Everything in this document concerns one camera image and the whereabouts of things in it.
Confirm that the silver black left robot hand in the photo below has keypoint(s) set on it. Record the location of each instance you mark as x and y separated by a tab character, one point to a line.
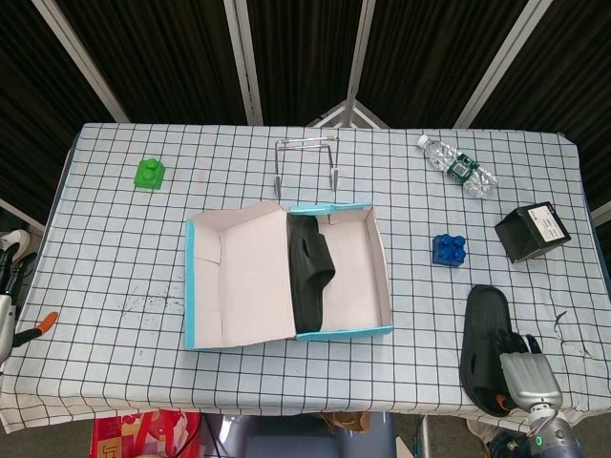
6	319

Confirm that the brown paper bag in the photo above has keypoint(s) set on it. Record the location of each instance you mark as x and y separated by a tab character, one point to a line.
343	420

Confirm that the blue toy brick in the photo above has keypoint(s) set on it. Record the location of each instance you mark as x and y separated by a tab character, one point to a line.
448	250

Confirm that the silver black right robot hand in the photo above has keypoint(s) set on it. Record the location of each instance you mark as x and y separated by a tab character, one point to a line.
530	381

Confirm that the white checkered tablecloth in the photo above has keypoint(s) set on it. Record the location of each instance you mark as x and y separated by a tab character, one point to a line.
119	267

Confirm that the small black box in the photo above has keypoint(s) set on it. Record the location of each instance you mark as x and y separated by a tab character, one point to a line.
539	229

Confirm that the green toy brick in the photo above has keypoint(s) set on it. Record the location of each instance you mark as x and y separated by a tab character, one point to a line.
149	176

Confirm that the light blue shoe box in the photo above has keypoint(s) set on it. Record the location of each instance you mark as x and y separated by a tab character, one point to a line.
248	286

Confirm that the red patterned bag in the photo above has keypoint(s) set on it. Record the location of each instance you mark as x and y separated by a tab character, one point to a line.
143	434

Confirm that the metal table leg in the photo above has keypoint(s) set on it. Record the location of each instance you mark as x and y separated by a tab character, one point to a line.
422	439

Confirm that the white partition post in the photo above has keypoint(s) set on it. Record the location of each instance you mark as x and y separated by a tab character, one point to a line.
244	62
361	47
81	62
502	62

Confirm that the dark blue chair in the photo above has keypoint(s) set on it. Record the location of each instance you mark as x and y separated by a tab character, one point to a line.
286	443

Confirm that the clear plastic water bottle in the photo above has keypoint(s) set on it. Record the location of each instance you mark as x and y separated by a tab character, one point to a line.
458	167

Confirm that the white triangular post foot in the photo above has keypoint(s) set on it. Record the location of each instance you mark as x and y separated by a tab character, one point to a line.
328	116

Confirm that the black rubber slipper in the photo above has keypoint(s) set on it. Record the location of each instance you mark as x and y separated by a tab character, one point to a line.
308	286
482	315

